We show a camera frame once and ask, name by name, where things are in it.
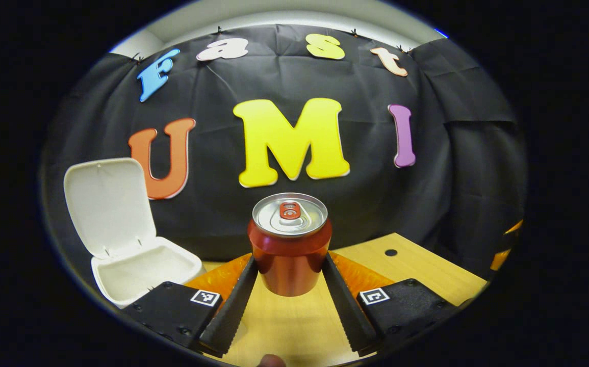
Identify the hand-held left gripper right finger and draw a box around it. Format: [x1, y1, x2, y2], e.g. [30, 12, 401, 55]
[321, 252, 460, 357]

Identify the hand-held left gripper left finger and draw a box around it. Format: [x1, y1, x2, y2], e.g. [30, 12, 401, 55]
[122, 253, 259, 358]

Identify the red pop can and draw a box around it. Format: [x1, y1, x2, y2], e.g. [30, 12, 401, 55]
[247, 193, 333, 297]

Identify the white desktop garbage bin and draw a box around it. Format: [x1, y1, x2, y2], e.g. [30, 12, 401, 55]
[64, 158, 206, 309]

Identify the wooden desktop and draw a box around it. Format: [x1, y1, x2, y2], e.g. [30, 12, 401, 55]
[187, 233, 489, 367]

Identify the black backdrop cloth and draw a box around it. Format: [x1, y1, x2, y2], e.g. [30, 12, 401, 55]
[39, 24, 528, 286]

